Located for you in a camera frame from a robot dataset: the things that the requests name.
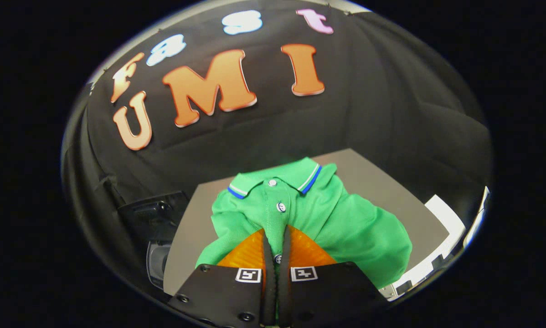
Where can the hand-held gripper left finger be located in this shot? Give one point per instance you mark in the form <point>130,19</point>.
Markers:
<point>269,282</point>

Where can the grey washing machine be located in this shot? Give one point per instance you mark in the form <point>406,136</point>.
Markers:
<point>154,218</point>

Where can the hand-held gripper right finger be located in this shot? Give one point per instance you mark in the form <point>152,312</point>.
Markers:
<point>285,282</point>

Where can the green polo shirt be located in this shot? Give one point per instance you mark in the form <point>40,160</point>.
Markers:
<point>346,218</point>

